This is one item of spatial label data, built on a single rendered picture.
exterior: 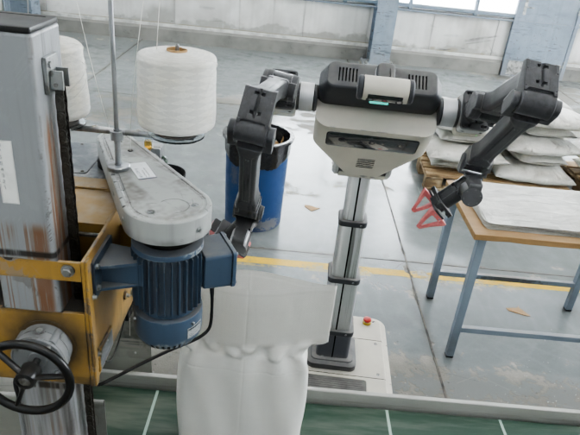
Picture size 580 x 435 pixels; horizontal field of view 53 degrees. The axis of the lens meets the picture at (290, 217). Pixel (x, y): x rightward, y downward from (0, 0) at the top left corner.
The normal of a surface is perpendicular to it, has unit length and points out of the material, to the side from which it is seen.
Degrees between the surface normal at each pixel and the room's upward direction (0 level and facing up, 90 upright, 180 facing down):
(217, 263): 90
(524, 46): 90
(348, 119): 40
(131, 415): 0
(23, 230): 90
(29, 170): 90
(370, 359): 0
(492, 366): 0
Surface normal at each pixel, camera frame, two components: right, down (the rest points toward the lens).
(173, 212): 0.09, -0.88
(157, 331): -0.15, 0.47
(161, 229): 0.07, 0.47
